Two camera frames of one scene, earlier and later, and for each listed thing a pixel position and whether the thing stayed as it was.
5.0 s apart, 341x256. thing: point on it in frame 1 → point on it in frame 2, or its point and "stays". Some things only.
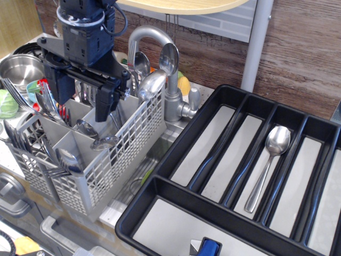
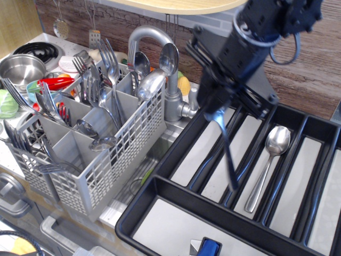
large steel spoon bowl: [151, 84] stays
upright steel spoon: [169, 58] stays
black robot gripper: [89, 51] → [232, 64]
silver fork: [70, 162] → [218, 117]
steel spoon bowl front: [104, 143] stays
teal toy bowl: [32, 88] stays
